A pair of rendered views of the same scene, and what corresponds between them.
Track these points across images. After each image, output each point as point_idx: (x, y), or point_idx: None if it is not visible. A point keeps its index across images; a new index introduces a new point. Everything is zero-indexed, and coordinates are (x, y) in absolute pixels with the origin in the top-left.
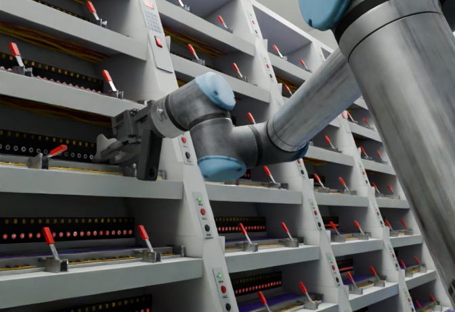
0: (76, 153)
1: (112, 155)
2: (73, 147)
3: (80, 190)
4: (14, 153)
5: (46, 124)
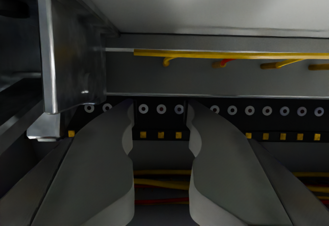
0: (149, 112)
1: (228, 164)
2: (159, 123)
3: None
4: (304, 100)
5: (181, 149)
